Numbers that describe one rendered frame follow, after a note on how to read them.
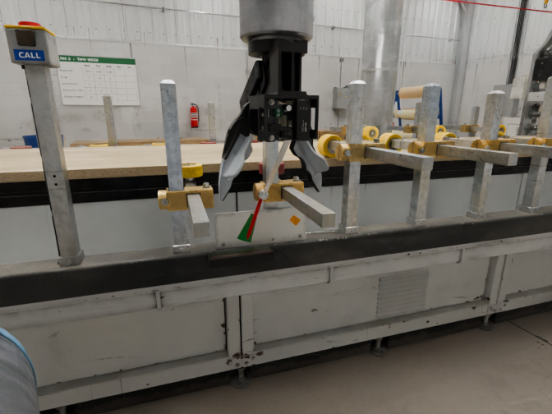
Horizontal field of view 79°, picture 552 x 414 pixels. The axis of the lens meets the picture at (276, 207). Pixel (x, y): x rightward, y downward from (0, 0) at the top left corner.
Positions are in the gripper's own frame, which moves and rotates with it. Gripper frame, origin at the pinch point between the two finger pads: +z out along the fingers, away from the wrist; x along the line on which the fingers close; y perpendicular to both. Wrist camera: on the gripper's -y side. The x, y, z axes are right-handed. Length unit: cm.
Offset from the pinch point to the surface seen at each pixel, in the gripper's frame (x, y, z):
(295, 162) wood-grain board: 31, -59, 4
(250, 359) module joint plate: 14, -60, 80
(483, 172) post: 88, -33, 7
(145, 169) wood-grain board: -16, -63, 5
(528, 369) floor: 128, -26, 94
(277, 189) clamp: 16.2, -38.0, 8.2
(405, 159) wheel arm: 41.0, -18.1, -1.1
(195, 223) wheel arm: -8.8, -16.5, 8.2
